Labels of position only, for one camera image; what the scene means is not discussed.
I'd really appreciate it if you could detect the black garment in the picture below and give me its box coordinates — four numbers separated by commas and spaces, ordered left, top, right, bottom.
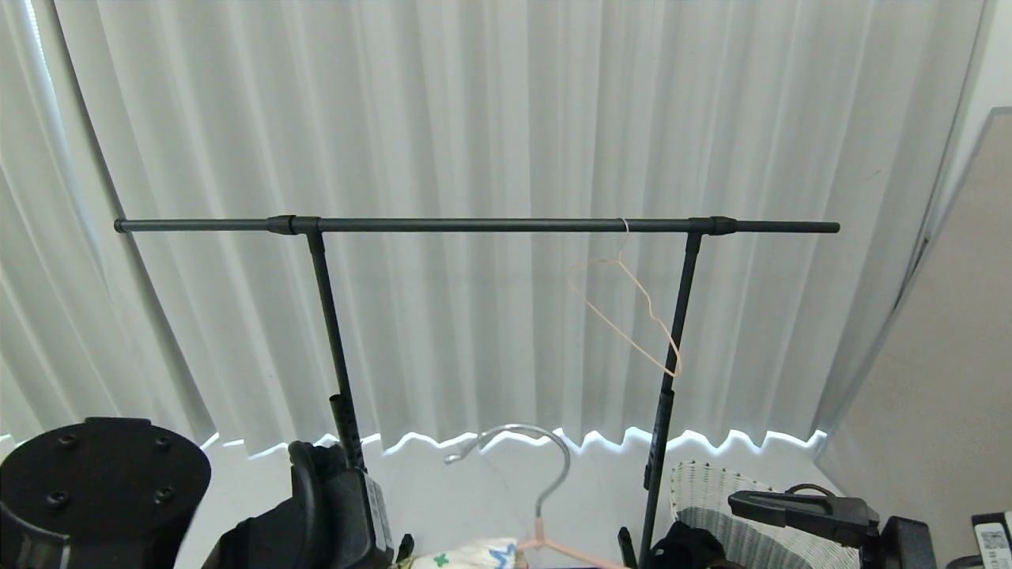
652, 522, 729, 569

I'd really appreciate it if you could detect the white curtain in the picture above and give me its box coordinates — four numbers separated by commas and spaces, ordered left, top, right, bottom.
0, 0, 994, 460

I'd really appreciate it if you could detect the black clothes rack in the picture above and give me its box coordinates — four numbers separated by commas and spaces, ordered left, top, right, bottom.
115, 215, 840, 569

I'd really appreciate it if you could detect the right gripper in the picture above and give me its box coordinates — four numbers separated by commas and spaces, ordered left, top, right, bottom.
727, 490, 942, 569

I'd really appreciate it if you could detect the cream printed garment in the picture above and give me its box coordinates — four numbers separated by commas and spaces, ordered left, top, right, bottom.
411, 537, 523, 569

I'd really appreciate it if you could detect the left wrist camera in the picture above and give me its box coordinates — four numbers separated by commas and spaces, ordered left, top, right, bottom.
229, 440, 396, 569

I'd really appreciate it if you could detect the white laundry basket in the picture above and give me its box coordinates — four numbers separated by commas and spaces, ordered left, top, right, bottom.
670, 461, 863, 569

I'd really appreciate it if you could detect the pink clothes hanger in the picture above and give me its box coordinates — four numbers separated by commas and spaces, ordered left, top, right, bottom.
444, 424, 633, 569
567, 219, 682, 379

